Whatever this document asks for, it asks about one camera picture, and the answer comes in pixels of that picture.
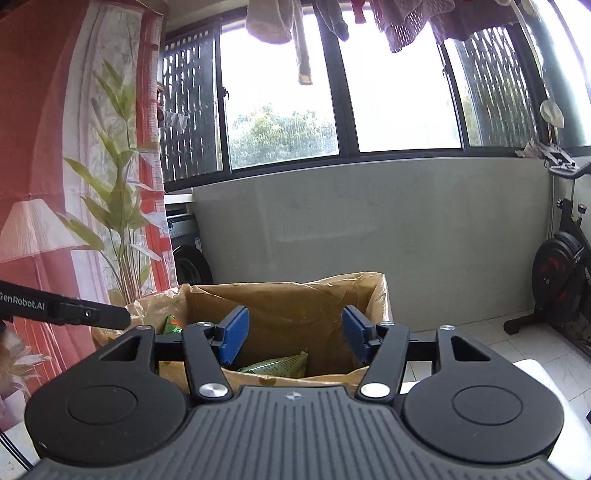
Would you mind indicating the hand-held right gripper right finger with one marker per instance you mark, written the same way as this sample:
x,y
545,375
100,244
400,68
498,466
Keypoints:
x,y
355,332

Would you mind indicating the small white hanging cloth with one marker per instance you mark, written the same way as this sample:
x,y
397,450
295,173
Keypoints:
x,y
174,121

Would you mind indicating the black framed window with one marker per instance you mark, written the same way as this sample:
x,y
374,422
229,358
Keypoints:
x,y
344,92

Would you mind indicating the green and orange snack packet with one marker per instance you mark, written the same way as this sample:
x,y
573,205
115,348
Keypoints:
x,y
173,325

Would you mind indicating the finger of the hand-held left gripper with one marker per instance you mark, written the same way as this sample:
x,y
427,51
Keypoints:
x,y
92,314

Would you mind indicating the light green snack packet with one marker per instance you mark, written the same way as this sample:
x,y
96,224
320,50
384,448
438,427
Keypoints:
x,y
277,368

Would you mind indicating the white cover on pole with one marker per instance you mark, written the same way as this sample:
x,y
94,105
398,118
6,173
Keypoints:
x,y
552,114

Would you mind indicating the mauve knitted garment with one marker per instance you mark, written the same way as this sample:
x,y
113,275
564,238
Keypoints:
x,y
406,23

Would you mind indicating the perforated metal window screen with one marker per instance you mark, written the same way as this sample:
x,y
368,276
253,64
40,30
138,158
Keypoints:
x,y
498,92
189,106

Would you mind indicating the dark hanging cloth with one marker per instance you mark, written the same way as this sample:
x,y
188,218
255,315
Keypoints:
x,y
334,18

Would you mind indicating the beige hanging cloth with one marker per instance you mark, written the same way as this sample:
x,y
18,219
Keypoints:
x,y
277,18

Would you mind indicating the washing machine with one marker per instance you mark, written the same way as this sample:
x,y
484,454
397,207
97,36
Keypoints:
x,y
189,258

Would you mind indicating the printed red curtain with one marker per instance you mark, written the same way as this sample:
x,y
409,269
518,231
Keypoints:
x,y
55,138

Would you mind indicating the dark green pipe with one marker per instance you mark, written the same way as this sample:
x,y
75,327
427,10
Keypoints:
x,y
563,69

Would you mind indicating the black exercise bike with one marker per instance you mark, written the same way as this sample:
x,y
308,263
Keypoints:
x,y
558,272

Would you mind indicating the maroon hanging garment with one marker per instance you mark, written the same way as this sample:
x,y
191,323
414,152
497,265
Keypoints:
x,y
480,16

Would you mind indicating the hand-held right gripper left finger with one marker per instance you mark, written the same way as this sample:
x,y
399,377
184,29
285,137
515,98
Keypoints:
x,y
235,332

